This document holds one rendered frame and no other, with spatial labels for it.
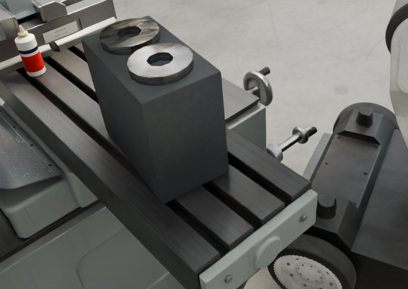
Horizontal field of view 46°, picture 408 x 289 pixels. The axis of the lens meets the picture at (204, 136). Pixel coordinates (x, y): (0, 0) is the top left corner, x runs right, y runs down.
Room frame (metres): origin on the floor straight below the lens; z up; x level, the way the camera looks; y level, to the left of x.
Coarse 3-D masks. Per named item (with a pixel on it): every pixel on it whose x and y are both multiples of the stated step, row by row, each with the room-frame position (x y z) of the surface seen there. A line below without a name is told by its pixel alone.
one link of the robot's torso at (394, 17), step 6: (396, 0) 0.80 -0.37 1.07; (402, 0) 0.79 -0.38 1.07; (396, 6) 0.79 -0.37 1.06; (402, 6) 0.79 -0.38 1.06; (396, 12) 0.78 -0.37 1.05; (402, 12) 0.77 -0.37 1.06; (390, 18) 0.80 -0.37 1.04; (396, 18) 0.78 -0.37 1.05; (402, 18) 0.77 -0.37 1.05; (390, 24) 0.78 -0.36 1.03; (396, 24) 0.77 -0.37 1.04; (390, 30) 0.78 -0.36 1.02; (390, 36) 0.77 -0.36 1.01; (390, 42) 0.77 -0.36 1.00; (390, 48) 0.77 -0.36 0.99
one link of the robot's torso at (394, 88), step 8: (400, 24) 0.75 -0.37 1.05; (400, 32) 0.75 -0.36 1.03; (392, 40) 0.75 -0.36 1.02; (400, 40) 0.74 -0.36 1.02; (392, 48) 0.75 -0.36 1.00; (400, 48) 0.74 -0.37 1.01; (392, 56) 0.75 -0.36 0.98; (400, 56) 0.74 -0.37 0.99; (392, 64) 0.75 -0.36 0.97; (400, 64) 0.73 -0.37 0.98; (392, 72) 0.75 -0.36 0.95; (400, 72) 0.73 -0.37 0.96; (392, 80) 0.75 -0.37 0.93; (400, 80) 0.73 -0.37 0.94; (392, 88) 0.75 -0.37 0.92; (400, 88) 0.73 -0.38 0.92; (392, 96) 0.75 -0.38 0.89; (400, 96) 0.74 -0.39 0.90; (392, 104) 0.77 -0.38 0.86; (400, 104) 0.75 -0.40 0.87; (400, 112) 0.76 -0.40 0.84; (400, 120) 0.77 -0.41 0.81; (400, 128) 0.77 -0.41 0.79
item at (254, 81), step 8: (248, 72) 1.21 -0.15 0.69; (256, 72) 1.19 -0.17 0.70; (264, 72) 1.20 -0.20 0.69; (248, 80) 1.22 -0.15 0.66; (256, 80) 1.19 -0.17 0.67; (264, 80) 1.16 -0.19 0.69; (248, 88) 1.22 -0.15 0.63; (256, 88) 1.18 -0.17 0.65; (264, 88) 1.16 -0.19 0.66; (256, 96) 1.19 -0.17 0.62; (264, 96) 1.17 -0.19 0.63; (272, 96) 1.14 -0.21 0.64; (264, 104) 1.16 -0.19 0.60
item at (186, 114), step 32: (128, 32) 0.68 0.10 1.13; (160, 32) 0.67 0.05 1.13; (96, 64) 0.64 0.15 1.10; (128, 64) 0.57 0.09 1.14; (160, 64) 0.58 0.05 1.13; (192, 64) 0.56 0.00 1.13; (128, 96) 0.53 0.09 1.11; (160, 96) 0.51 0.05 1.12; (192, 96) 0.53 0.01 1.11; (128, 128) 0.56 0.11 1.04; (160, 128) 0.50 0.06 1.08; (192, 128) 0.52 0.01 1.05; (224, 128) 0.55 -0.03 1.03; (160, 160) 0.50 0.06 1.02; (192, 160) 0.52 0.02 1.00; (224, 160) 0.54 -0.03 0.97; (160, 192) 0.49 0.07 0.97
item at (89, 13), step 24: (72, 0) 1.13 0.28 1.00; (96, 0) 1.10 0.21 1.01; (0, 24) 0.96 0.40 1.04; (24, 24) 1.02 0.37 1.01; (48, 24) 1.01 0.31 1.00; (72, 24) 1.04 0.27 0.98; (96, 24) 1.08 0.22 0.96; (0, 48) 0.95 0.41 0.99; (48, 48) 1.00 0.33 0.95; (0, 72) 0.93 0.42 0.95
